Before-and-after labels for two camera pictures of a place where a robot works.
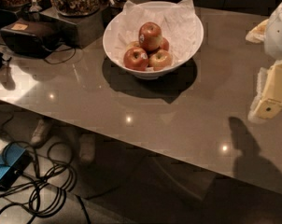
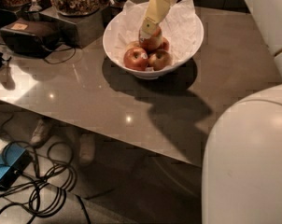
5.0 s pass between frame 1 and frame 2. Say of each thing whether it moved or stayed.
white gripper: moved
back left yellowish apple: stayed
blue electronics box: stayed
